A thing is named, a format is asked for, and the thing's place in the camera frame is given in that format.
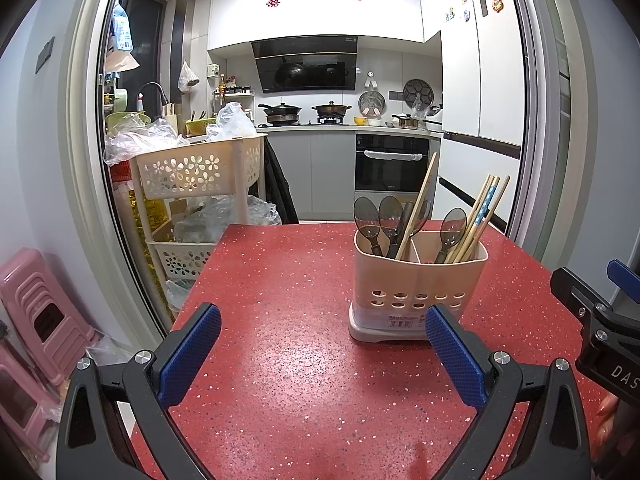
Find grey wall switch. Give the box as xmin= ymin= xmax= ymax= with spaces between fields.
xmin=36 ymin=37 xmax=55 ymax=73

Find plastic bag beside stools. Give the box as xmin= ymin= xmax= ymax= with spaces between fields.
xmin=87 ymin=332 xmax=136 ymax=366

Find yellow plastic packaging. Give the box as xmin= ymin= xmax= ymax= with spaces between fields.
xmin=129 ymin=195 xmax=166 ymax=281

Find black range hood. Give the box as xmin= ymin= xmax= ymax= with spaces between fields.
xmin=251 ymin=35 xmax=360 ymax=95

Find white crumpled plastic bag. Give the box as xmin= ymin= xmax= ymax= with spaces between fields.
xmin=206 ymin=101 xmax=258 ymax=142

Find pink plastic stool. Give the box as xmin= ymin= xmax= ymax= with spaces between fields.
xmin=0 ymin=249 xmax=103 ymax=386
xmin=0 ymin=345 xmax=63 ymax=463

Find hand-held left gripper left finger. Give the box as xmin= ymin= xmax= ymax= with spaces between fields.
xmin=55 ymin=303 xmax=222 ymax=480

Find clear crumpled plastic bag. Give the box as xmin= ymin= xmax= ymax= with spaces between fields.
xmin=102 ymin=112 xmax=188 ymax=166

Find beige plastic utensil holder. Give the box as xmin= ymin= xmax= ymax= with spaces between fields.
xmin=348 ymin=230 xmax=489 ymax=343

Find dark hanging jacket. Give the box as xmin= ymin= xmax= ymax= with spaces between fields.
xmin=262 ymin=137 xmax=300 ymax=225

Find hanging blue white bag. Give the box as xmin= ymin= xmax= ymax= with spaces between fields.
xmin=111 ymin=4 xmax=136 ymax=53

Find black kitchen faucet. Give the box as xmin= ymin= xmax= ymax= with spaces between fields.
xmin=136 ymin=81 xmax=170 ymax=116

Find plain wooden chopstick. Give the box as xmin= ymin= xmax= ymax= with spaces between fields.
xmin=395 ymin=151 xmax=438 ymax=261
xmin=457 ymin=175 xmax=511 ymax=263
xmin=445 ymin=175 xmax=493 ymax=264
xmin=450 ymin=176 xmax=501 ymax=263

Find beige plastic trolley rack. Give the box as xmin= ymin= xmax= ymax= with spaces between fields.
xmin=129 ymin=132 xmax=268 ymax=311

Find white refrigerator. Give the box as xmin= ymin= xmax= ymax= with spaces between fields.
xmin=422 ymin=0 xmax=526 ymax=233

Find round hanging pot lid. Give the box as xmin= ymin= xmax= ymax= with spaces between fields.
xmin=358 ymin=90 xmax=387 ymax=118

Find black built-in oven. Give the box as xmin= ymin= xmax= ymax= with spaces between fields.
xmin=354 ymin=132 xmax=431 ymax=193

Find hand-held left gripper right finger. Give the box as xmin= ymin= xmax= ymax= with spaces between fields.
xmin=424 ymin=304 xmax=595 ymax=480

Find light green basin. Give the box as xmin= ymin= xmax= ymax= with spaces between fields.
xmin=105 ymin=111 xmax=151 ymax=133

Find dark brown chopstick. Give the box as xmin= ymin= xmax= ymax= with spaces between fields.
xmin=389 ymin=201 xmax=413 ymax=260
xmin=395 ymin=202 xmax=417 ymax=260

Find black wok with lid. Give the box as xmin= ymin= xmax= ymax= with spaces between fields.
xmin=257 ymin=102 xmax=304 ymax=126

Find green colander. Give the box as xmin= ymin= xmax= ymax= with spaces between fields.
xmin=186 ymin=116 xmax=221 ymax=136

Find round metal steamer plate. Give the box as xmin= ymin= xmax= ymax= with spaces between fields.
xmin=403 ymin=78 xmax=435 ymax=111

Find dark cooking pot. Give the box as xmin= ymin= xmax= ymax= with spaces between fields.
xmin=311 ymin=101 xmax=352 ymax=118

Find clear plastic bags bundle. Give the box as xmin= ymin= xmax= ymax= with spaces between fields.
xmin=170 ymin=195 xmax=282 ymax=243

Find hanging white plastic bag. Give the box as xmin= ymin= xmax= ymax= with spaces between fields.
xmin=178 ymin=60 xmax=201 ymax=93

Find grey lower cabinets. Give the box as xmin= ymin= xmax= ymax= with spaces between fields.
xmin=264 ymin=130 xmax=357 ymax=223

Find white upper cabinets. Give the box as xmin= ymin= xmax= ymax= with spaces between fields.
xmin=206 ymin=0 xmax=426 ymax=52

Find spice rack with bottles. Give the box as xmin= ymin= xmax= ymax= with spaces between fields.
xmin=212 ymin=74 xmax=256 ymax=111

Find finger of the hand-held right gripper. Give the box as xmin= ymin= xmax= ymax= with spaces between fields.
xmin=551 ymin=267 xmax=614 ymax=331
xmin=607 ymin=258 xmax=640 ymax=304

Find person's right hand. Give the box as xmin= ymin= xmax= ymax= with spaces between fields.
xmin=596 ymin=391 xmax=626 ymax=443

